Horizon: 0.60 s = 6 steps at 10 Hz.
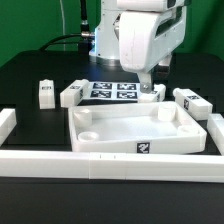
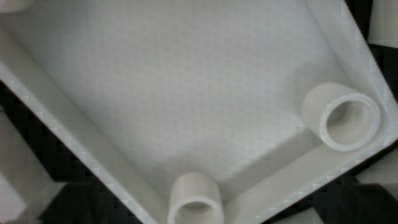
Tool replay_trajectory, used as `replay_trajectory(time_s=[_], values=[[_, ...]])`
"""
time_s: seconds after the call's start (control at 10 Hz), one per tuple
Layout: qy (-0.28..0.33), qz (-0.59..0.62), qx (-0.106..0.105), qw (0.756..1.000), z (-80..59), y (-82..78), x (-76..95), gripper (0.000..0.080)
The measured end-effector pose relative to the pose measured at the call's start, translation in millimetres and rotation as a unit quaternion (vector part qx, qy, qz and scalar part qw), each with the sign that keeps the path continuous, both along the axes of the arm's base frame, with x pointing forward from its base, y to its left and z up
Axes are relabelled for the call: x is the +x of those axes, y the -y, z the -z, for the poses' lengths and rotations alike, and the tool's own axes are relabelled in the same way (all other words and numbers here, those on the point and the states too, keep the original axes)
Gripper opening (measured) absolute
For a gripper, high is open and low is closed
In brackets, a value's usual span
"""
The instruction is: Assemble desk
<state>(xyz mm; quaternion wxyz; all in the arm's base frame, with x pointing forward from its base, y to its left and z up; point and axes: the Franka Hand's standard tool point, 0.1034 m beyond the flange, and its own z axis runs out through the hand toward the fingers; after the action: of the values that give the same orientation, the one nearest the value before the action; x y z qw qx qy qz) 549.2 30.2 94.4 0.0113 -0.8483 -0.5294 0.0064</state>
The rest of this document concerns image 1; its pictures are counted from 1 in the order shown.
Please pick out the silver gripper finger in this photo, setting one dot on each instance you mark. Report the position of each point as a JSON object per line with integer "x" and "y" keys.
{"x": 146, "y": 82}

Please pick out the white right fence block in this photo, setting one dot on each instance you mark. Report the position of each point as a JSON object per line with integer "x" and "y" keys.
{"x": 215, "y": 127}

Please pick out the white front fence bar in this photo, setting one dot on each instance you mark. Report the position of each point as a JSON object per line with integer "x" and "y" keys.
{"x": 118, "y": 166}

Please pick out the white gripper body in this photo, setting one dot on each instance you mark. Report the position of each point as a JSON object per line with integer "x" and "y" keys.
{"x": 140, "y": 46}

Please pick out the fiducial marker sheet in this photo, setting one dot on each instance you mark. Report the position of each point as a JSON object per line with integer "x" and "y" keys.
{"x": 113, "y": 91}

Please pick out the white left fence block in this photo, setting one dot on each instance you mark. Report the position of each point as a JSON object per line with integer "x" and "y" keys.
{"x": 7, "y": 123}

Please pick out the white desk top tray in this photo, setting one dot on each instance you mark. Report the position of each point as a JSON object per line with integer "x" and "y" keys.
{"x": 143, "y": 128}

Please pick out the white fence block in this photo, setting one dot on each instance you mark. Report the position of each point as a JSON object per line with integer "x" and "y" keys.
{"x": 215, "y": 127}
{"x": 7, "y": 123}

